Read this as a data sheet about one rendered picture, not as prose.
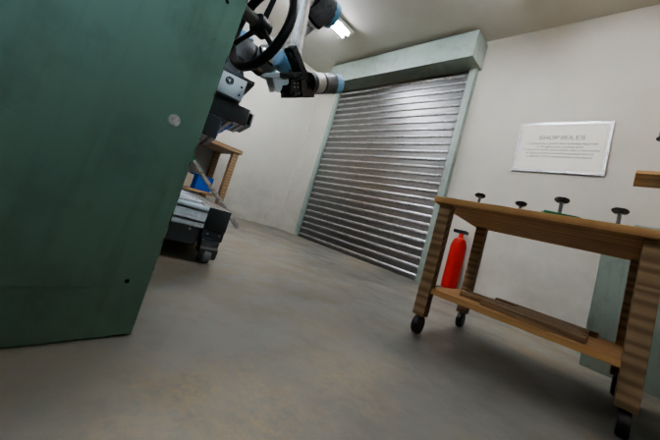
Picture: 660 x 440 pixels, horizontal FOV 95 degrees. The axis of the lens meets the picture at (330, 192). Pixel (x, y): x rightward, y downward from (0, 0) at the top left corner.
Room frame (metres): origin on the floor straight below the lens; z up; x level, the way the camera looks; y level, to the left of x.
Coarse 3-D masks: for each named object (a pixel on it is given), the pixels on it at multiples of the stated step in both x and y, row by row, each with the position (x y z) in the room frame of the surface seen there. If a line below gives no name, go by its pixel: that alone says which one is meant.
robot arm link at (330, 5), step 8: (320, 0) 1.16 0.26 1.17; (328, 0) 1.17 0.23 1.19; (336, 0) 1.20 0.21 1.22; (312, 8) 1.19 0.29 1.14; (320, 8) 1.19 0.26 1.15; (328, 8) 1.20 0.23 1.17; (336, 8) 1.21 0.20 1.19; (312, 16) 1.22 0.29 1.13; (320, 16) 1.22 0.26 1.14; (328, 16) 1.22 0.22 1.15; (336, 16) 1.23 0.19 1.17; (312, 24) 1.25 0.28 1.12; (320, 24) 1.26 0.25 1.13; (328, 24) 1.26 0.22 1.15; (272, 40) 1.37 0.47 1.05; (264, 48) 1.39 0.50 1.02; (256, 56) 1.39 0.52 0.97; (272, 64) 1.43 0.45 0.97; (264, 72) 1.46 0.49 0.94; (272, 72) 1.48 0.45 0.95
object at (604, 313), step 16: (640, 176) 1.63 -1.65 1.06; (656, 176) 1.58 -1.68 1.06; (608, 256) 1.47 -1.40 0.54; (608, 272) 1.46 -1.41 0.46; (624, 272) 1.42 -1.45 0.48; (608, 288) 1.45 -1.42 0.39; (624, 288) 1.42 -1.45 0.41; (592, 304) 1.48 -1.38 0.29; (608, 304) 1.45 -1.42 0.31; (592, 320) 1.48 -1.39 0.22; (608, 320) 1.44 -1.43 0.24; (656, 320) 1.34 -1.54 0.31; (608, 336) 1.43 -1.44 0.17; (656, 336) 1.33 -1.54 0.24; (656, 352) 1.32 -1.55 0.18; (592, 368) 1.45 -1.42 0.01; (608, 368) 1.42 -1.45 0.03; (656, 368) 1.32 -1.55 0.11; (656, 384) 1.31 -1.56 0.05
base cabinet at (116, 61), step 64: (0, 0) 0.36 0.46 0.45; (64, 0) 0.40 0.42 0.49; (128, 0) 0.45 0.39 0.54; (192, 0) 0.51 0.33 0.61; (0, 64) 0.37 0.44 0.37; (64, 64) 0.42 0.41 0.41; (128, 64) 0.47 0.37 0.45; (192, 64) 0.54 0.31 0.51; (0, 128) 0.39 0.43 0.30; (64, 128) 0.44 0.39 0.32; (128, 128) 0.50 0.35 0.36; (192, 128) 0.58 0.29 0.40; (0, 192) 0.41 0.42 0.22; (64, 192) 0.46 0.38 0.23; (128, 192) 0.52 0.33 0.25; (0, 256) 0.43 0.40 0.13; (64, 256) 0.48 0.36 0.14; (128, 256) 0.55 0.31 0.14; (0, 320) 0.45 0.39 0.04; (64, 320) 0.51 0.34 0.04; (128, 320) 0.58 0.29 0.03
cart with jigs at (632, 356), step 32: (448, 224) 1.16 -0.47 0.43; (480, 224) 1.42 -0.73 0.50; (512, 224) 1.17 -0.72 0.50; (544, 224) 0.99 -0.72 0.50; (576, 224) 0.87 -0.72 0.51; (608, 224) 0.83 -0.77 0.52; (480, 256) 1.52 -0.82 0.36; (640, 256) 0.79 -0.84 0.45; (448, 288) 1.36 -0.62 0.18; (640, 288) 0.78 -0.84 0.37; (416, 320) 1.15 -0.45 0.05; (512, 320) 0.97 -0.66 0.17; (544, 320) 1.03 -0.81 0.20; (640, 320) 0.77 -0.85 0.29; (608, 352) 0.88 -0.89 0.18; (640, 352) 0.77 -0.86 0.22; (640, 384) 0.76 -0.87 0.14
